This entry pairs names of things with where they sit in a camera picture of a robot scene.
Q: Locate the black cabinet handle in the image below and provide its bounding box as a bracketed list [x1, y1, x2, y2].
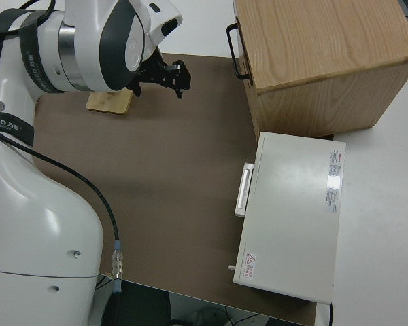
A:
[226, 22, 251, 80]

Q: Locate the brown table mat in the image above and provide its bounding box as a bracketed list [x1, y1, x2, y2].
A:
[33, 52, 319, 325]

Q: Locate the white toaster oven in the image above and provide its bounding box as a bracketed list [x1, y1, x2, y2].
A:
[228, 131, 347, 304]

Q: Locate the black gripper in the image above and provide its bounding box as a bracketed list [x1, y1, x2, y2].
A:
[131, 50, 192, 100]

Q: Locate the light wooden cabinet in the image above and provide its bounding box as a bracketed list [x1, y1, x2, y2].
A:
[233, 0, 408, 137]

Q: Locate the wooden mug tree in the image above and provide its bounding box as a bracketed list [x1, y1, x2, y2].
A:
[86, 90, 133, 115]

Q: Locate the white oven door handle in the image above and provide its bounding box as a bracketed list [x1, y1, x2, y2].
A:
[234, 162, 255, 217]

